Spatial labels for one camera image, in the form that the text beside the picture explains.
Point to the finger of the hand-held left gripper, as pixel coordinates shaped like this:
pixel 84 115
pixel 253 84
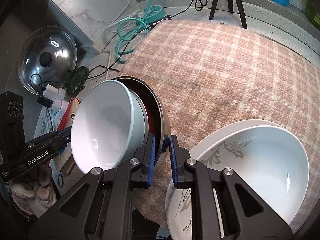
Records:
pixel 60 135

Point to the large steel bowl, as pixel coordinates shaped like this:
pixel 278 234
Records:
pixel 165 127

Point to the pink plaid cloth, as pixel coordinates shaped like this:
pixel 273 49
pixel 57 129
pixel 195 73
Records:
pixel 212 80

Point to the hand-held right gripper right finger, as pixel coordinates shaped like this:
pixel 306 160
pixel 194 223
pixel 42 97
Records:
pixel 173 162

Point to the white plate grey leaf print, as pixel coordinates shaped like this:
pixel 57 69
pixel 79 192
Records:
pixel 178 212

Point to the small red steel bowl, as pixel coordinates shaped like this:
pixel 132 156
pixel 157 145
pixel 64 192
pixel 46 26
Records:
pixel 151 120

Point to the black tripod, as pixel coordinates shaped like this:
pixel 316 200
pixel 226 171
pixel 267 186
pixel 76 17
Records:
pixel 238 5

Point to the white charger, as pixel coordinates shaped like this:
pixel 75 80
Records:
pixel 52 92

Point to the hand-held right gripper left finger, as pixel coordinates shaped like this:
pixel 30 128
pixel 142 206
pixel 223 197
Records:
pixel 150 160

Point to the pale blue ceramic bowl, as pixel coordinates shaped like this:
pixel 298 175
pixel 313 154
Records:
pixel 105 125

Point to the green dish soap bottle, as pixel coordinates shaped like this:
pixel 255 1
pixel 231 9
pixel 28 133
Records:
pixel 313 12

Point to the red paper packet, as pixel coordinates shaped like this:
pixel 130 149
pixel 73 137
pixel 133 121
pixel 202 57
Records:
pixel 71 116

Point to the glass pot lid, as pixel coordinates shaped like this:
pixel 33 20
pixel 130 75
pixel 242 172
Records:
pixel 57 50

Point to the white bowl grey leaf print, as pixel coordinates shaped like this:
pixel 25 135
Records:
pixel 262 167

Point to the person's left hand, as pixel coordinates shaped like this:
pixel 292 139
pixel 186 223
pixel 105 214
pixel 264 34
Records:
pixel 32 195

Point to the dark clip-on device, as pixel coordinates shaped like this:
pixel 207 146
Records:
pixel 76 78

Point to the teal round power strip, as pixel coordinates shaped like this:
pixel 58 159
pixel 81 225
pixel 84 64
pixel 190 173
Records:
pixel 155 11

